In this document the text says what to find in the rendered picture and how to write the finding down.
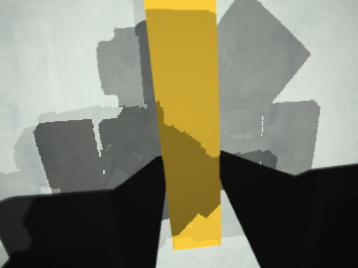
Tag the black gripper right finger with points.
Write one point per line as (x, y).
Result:
(281, 214)

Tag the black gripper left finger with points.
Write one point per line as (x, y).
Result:
(125, 220)

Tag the yellow bar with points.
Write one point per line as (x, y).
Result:
(182, 38)

